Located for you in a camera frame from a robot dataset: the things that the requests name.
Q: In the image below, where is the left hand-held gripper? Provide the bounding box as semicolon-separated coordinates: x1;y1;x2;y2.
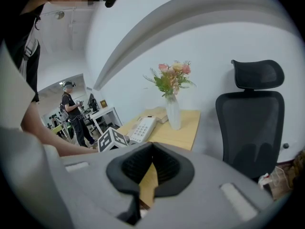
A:
97;127;131;153

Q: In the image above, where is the white desk telephone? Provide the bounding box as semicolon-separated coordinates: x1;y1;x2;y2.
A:
128;115;158;143

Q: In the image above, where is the white ribbed vase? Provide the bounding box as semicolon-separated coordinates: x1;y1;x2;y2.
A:
165;94;182;131

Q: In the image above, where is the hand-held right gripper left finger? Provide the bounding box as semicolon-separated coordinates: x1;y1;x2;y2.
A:
42;142;153;229

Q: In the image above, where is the white desk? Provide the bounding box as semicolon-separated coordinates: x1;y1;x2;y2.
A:
90;106;123;135

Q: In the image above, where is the pink flower bouquet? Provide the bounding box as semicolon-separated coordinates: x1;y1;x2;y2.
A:
142;60;197;100

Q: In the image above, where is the grey backpack strap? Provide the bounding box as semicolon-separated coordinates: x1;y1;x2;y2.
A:
19;18;40;81

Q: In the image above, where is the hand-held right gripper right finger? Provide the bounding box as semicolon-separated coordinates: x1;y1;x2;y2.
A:
140;142;275;229

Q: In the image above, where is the black mesh office chair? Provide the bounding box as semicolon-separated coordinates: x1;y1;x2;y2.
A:
215;59;285;180

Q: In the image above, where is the brown paper envelope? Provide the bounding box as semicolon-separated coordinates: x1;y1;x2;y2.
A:
145;106;170;125

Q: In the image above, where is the person's black clothing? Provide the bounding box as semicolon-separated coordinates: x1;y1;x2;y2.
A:
3;3;46;102

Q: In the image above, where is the light wooden table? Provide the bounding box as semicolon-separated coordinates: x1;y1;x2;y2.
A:
116;108;201;209

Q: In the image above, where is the person's left forearm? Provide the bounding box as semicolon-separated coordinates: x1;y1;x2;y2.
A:
20;101;99;157

